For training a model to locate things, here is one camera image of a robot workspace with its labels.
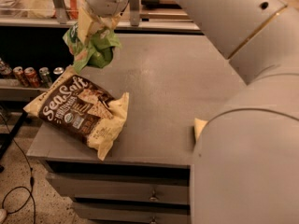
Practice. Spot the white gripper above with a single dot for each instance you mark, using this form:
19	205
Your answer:
110	13

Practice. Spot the green rice chip bag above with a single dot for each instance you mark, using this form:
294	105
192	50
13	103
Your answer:
98	52

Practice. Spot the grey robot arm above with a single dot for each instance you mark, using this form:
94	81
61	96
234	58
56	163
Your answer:
245	162

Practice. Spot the orange white bag on shelf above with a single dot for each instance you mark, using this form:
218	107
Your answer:
72	7

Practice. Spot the brown sea salt chip bag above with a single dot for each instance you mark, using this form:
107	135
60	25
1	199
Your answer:
81	108

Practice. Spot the dark soda can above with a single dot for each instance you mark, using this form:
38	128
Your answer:
57	72

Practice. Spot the silver soda can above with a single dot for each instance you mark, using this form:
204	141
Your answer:
45	76

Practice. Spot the red soda can right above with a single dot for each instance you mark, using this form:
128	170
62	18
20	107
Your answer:
32	77

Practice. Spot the red soda can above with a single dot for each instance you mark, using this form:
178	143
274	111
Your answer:
32	77
19	74

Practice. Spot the yellow sponge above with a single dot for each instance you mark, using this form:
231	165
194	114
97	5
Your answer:
199	125

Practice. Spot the grey upper drawer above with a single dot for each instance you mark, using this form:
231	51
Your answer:
121	188

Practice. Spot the grey drawer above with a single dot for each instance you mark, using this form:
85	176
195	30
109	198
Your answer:
121	188
131	213

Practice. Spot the grey lower drawer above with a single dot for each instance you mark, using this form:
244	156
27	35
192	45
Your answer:
131	213

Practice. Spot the metal shelf bracket middle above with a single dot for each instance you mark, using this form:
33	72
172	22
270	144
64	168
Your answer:
134	12

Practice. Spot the metal shelf bracket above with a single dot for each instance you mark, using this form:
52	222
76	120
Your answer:
60	11
134	12

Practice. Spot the metal shelf bracket left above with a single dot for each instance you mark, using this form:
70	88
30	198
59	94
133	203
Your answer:
60	11

